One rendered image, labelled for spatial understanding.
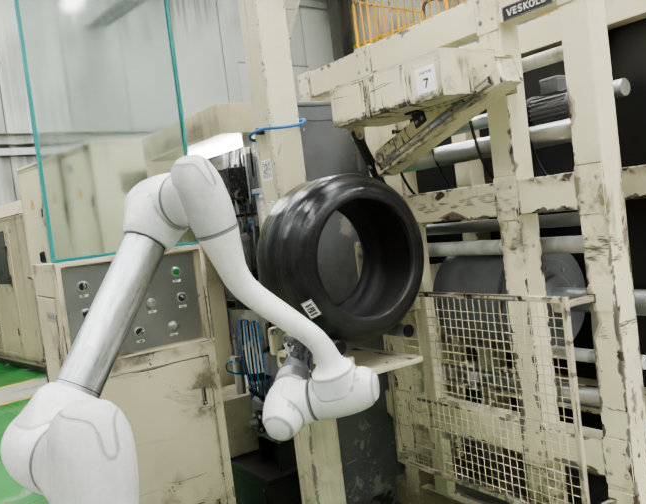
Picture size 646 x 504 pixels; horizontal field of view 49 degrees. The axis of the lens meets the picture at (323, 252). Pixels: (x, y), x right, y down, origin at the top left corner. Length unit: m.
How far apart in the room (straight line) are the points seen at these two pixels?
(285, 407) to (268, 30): 1.44
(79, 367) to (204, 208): 0.43
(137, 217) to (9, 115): 9.82
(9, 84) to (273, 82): 9.16
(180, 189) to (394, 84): 1.02
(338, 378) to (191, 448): 1.23
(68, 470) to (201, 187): 0.63
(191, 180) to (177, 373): 1.27
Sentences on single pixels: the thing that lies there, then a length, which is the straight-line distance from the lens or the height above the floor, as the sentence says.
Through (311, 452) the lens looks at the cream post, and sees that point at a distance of 2.68.
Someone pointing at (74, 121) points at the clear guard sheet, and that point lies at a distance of 2.67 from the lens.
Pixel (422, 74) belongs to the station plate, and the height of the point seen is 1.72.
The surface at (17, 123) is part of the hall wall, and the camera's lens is 11.47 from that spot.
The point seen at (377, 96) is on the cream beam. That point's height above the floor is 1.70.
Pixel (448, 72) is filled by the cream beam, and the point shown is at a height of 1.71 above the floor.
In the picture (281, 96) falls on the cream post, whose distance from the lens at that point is 2.61.
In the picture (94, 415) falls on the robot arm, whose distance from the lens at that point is 1.40.
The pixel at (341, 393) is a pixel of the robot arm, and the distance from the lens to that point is 1.68.
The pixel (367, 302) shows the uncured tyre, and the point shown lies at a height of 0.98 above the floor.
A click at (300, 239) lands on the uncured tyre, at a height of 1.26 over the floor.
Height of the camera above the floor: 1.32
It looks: 3 degrees down
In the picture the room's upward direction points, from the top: 7 degrees counter-clockwise
